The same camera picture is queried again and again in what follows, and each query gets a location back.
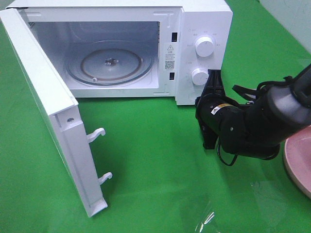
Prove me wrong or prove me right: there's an upper white microwave knob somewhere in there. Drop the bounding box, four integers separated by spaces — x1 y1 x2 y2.
195 35 216 57

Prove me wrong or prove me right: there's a lower white microwave knob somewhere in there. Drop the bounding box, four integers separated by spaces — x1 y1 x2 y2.
191 68 209 86

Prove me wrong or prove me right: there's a white microwave oven body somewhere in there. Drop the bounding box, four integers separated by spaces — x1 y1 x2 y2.
0 0 233 105

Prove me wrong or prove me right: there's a white microwave knob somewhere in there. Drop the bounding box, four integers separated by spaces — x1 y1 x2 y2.
191 68 209 86
195 35 216 57

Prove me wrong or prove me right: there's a clear tape patch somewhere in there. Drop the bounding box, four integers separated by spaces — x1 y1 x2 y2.
177 194 219 233

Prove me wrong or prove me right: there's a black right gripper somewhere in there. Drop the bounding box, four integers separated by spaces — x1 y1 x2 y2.
195 69 227 150

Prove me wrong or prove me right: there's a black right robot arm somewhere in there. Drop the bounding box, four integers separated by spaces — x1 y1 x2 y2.
195 67 311 160

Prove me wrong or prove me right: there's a green table cloth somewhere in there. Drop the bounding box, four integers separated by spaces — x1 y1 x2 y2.
0 0 311 233

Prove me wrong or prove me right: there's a pink round plate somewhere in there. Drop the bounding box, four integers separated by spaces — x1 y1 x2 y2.
283 126 311 198

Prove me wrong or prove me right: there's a white microwave door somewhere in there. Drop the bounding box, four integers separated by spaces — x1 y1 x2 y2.
0 9 112 217

